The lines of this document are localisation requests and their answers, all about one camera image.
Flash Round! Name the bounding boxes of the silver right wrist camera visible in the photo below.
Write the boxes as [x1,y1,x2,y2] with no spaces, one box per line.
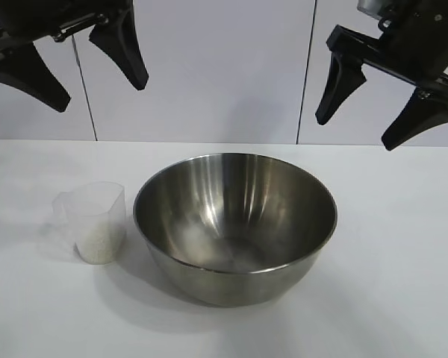
[357,0,393,22]

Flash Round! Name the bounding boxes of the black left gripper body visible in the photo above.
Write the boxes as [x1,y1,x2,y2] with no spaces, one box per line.
[0,0,131,63]

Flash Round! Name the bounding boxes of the stainless steel mixing bowl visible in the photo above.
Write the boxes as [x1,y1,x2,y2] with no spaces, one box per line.
[133,151,339,308]

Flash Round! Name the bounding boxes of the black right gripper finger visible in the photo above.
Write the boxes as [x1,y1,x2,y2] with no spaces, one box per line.
[314,51,368,126]
[381,87,448,151]

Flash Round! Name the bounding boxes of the translucent plastic measuring cup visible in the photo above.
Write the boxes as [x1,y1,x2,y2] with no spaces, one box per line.
[52,182,128,266]

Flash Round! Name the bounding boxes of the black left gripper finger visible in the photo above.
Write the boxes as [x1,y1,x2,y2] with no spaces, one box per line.
[0,43,72,113]
[88,10,150,91]

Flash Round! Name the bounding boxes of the white rice grains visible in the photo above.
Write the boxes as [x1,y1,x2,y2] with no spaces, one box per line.
[74,219,127,266]

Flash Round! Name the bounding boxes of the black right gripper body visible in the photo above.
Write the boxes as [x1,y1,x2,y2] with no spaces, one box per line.
[326,0,448,110]

